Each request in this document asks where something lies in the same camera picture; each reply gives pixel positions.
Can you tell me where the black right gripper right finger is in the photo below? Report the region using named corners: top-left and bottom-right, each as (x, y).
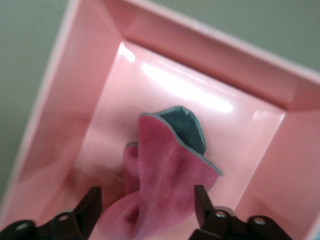
top-left (189, 184), bottom-right (294, 240)

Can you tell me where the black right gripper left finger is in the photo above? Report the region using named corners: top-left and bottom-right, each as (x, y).
top-left (0, 185), bottom-right (104, 240)

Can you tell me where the pink microfibre cloth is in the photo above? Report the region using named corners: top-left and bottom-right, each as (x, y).
top-left (96, 105), bottom-right (224, 240)

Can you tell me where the pink plastic bin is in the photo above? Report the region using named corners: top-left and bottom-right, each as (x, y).
top-left (0, 0), bottom-right (320, 240)

